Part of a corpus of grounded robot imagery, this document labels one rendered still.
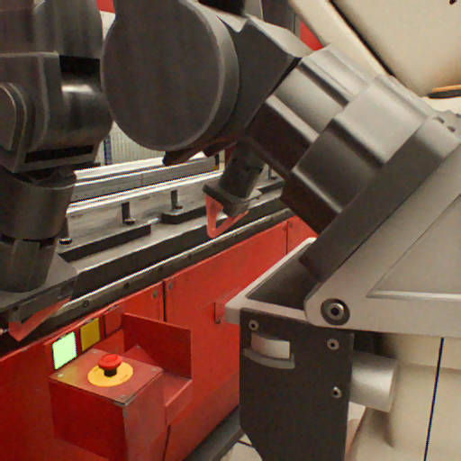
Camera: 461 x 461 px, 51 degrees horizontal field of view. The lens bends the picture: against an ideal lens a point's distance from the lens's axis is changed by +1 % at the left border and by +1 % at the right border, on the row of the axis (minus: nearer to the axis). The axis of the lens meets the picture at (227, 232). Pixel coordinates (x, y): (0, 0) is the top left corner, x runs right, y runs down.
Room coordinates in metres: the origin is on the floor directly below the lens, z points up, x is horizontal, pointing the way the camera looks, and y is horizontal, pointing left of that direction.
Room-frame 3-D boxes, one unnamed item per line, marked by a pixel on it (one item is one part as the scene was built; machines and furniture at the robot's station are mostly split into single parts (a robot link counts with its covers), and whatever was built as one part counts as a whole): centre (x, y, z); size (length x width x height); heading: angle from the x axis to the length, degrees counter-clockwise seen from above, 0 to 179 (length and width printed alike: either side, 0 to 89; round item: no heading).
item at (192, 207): (1.43, 0.09, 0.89); 0.30 x 0.05 x 0.03; 147
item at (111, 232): (1.10, 0.30, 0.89); 0.30 x 0.05 x 0.03; 147
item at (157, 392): (0.74, 0.18, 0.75); 0.20 x 0.16 x 0.18; 153
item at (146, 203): (1.68, 0.00, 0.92); 1.67 x 0.06 x 0.10; 147
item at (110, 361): (0.70, 0.19, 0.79); 0.04 x 0.04 x 0.04
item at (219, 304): (1.39, -0.01, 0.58); 0.15 x 0.02 x 0.07; 147
